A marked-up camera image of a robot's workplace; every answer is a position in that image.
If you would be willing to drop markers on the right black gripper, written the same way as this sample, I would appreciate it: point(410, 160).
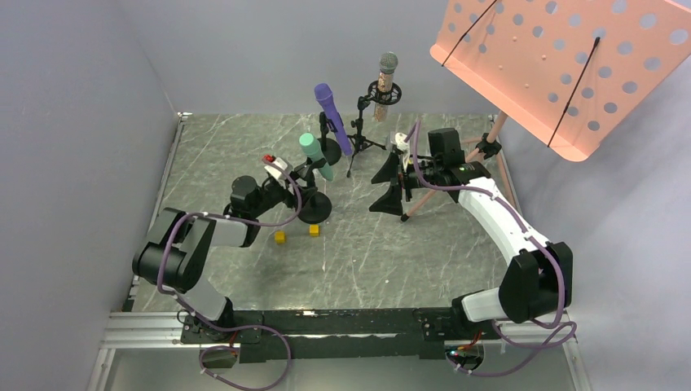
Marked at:
point(400, 180)

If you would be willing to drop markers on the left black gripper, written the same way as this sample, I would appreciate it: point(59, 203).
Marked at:
point(294, 183)

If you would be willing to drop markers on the round-base mic stand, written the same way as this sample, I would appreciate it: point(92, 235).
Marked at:
point(316, 206)
point(330, 148)

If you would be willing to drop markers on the teal microphone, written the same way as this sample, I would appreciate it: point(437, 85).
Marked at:
point(311, 147)

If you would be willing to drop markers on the purple microphone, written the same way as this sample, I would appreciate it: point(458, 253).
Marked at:
point(324, 97)

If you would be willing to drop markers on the rhinestone glitter microphone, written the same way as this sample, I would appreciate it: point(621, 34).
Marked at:
point(387, 65)

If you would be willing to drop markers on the round-base mic stand front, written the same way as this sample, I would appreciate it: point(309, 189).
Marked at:
point(330, 148)

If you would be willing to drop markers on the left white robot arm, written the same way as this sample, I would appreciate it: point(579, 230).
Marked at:
point(174, 252)

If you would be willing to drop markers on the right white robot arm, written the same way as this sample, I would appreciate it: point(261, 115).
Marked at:
point(538, 278)

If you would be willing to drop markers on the pink music stand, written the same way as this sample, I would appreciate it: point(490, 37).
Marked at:
point(569, 72)

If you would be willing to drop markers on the yellow cube near teal mic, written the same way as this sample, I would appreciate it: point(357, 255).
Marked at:
point(280, 237)

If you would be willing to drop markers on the yellow cube near centre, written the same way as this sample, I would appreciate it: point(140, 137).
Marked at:
point(314, 230)

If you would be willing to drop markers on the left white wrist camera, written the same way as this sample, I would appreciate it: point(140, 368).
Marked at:
point(278, 164)

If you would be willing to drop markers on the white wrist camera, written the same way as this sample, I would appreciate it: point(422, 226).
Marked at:
point(401, 147)
point(278, 164)

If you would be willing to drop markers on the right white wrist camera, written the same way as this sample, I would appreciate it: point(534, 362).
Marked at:
point(401, 147)

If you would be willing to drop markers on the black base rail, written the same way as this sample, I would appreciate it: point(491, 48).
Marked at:
point(425, 333)

